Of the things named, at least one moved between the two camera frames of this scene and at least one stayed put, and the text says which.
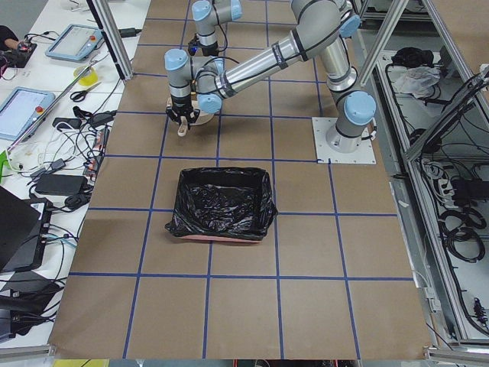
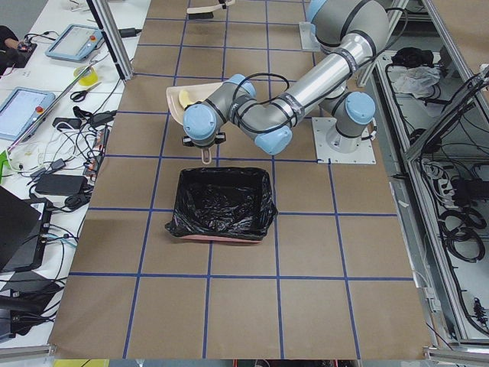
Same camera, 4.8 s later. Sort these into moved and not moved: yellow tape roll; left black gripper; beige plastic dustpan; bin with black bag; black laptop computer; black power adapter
Moved: beige plastic dustpan; left black gripper
Not moved: black laptop computer; yellow tape roll; bin with black bag; black power adapter
